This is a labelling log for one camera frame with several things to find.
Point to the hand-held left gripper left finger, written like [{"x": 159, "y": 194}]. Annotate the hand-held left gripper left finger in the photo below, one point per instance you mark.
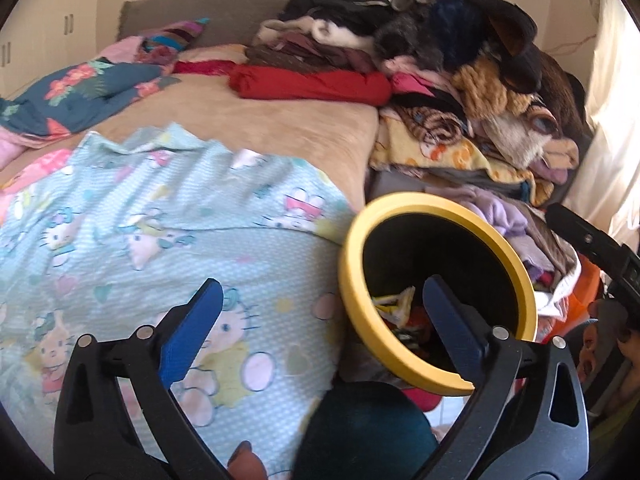
[{"x": 192, "y": 330}]

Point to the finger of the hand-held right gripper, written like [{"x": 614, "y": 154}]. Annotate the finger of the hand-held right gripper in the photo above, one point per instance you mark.
[{"x": 590, "y": 240}]

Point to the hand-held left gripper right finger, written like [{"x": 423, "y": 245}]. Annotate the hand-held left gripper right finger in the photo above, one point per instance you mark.
[{"x": 452, "y": 330}]

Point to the yellow and white wrapper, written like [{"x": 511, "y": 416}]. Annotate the yellow and white wrapper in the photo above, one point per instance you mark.
[{"x": 397, "y": 307}]

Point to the yellow-rimmed black trash bin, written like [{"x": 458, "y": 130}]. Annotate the yellow-rimmed black trash bin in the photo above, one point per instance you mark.
[{"x": 350, "y": 280}]

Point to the person's right forearm green sleeve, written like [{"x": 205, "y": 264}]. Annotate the person's right forearm green sleeve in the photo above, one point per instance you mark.
[{"x": 617, "y": 420}]

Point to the person's right hand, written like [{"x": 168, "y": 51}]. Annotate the person's right hand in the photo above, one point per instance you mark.
[{"x": 590, "y": 355}]

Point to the person's left hand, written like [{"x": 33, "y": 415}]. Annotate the person's left hand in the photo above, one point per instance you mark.
[{"x": 247, "y": 462}]

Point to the orange cloth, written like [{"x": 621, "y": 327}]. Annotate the orange cloth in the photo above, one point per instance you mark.
[{"x": 585, "y": 290}]

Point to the light blue cartoon bedsheet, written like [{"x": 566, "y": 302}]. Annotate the light blue cartoon bedsheet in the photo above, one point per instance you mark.
[{"x": 150, "y": 240}]

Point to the lilac fleece garment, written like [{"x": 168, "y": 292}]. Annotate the lilac fleece garment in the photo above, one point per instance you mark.
[{"x": 490, "y": 212}]

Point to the cream fleece garment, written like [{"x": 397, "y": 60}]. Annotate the cream fleece garment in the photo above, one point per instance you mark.
[{"x": 515, "y": 140}]

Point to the white curtain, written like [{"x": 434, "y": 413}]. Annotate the white curtain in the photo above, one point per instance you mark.
[{"x": 615, "y": 110}]

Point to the person's dark teal trouser leg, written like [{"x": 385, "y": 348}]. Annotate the person's dark teal trouser leg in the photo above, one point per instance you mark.
[{"x": 365, "y": 430}]

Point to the brown plush blanket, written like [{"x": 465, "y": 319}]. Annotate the brown plush blanket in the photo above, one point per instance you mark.
[{"x": 560, "y": 90}]

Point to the yellow cartoon blanket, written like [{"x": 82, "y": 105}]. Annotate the yellow cartoon blanket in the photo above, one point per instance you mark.
[{"x": 450, "y": 160}]

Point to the tan fuzzy garment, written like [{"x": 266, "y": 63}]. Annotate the tan fuzzy garment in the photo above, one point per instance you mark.
[{"x": 485, "y": 90}]

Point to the tiger striped cloth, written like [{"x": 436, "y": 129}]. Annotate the tiger striped cloth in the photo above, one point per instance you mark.
[{"x": 435, "y": 127}]

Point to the beige bed sheet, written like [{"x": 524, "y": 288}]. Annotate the beige bed sheet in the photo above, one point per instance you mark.
[{"x": 275, "y": 125}]

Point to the pink cartoon blanket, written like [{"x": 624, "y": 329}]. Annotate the pink cartoon blanket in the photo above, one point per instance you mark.
[{"x": 45, "y": 162}]

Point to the black plush garment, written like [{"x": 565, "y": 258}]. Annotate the black plush garment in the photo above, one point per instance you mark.
[{"x": 500, "y": 10}]

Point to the dark blue fuzzy garment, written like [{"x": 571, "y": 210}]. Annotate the dark blue fuzzy garment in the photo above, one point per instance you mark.
[{"x": 460, "y": 30}]

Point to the blue floral quilt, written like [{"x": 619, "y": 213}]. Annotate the blue floral quilt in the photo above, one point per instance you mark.
[{"x": 75, "y": 95}]

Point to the dark red cloth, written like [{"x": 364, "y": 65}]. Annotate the dark red cloth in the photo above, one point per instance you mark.
[{"x": 205, "y": 67}]

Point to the red folded garment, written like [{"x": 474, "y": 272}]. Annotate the red folded garment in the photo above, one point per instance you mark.
[{"x": 310, "y": 85}]

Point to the dark grey fuzzy garment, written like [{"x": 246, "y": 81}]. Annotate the dark grey fuzzy garment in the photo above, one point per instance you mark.
[{"x": 405, "y": 35}]

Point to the beige pillow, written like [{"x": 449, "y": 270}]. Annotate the beige pillow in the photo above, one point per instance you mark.
[{"x": 215, "y": 52}]

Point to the striped pillow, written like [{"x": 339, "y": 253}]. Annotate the striped pillow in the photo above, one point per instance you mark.
[{"x": 170, "y": 37}]

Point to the brown dotted garment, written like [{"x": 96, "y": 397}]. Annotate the brown dotted garment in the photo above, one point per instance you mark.
[{"x": 310, "y": 55}]

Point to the grey headboard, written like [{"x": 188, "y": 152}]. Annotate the grey headboard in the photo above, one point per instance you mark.
[{"x": 215, "y": 7}]

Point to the white fleece garment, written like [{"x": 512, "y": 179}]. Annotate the white fleece garment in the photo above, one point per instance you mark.
[{"x": 325, "y": 30}]

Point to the white wardrobe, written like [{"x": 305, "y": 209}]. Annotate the white wardrobe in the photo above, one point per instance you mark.
[{"x": 45, "y": 35}]

